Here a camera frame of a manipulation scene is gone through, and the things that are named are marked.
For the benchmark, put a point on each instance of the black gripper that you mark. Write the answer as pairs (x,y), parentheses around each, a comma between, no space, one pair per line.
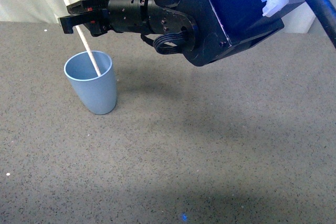
(100,16)

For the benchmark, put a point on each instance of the white chopstick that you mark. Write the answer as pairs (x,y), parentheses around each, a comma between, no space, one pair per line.
(86,45)

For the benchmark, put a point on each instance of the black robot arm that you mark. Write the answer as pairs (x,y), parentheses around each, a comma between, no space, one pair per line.
(204,31)

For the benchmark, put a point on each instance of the light blue plastic cup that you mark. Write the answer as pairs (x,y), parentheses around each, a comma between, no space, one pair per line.
(97,93)

